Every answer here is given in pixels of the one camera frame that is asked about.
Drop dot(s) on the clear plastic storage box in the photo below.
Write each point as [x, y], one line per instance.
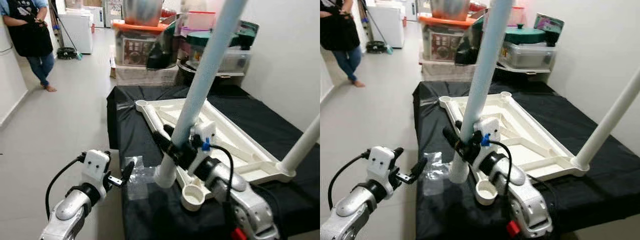
[235, 60]
[530, 56]

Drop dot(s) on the white cabinet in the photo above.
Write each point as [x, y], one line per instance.
[77, 32]
[387, 25]

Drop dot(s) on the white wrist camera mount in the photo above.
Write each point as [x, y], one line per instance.
[381, 162]
[490, 130]
[96, 165]
[205, 132]

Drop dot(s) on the black wok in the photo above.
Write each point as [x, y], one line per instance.
[184, 70]
[505, 74]

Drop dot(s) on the black shiny bag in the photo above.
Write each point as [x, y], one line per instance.
[162, 55]
[467, 50]

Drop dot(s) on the mop with green head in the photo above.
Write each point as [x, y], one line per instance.
[79, 55]
[389, 49]

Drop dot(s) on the black tablecloth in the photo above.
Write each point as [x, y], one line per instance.
[590, 200]
[150, 215]

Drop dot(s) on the red tag on right arm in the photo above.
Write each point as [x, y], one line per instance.
[239, 234]
[512, 228]

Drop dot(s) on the white plastic children table top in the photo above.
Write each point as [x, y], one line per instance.
[235, 140]
[530, 150]

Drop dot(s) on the clear storage box orange lid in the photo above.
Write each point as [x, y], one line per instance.
[445, 47]
[137, 50]

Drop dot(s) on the beige cloth-covered bench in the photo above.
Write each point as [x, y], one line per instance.
[145, 76]
[447, 72]

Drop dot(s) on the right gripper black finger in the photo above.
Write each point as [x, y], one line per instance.
[169, 130]
[457, 141]
[458, 124]
[166, 145]

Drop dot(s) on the person in black apron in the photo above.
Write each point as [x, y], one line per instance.
[340, 30]
[30, 35]

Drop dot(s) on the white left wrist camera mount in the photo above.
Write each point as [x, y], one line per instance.
[96, 165]
[381, 162]

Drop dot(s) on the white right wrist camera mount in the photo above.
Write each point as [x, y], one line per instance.
[490, 130]
[205, 132]

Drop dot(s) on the colourful printed carton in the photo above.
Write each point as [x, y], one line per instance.
[250, 30]
[550, 25]

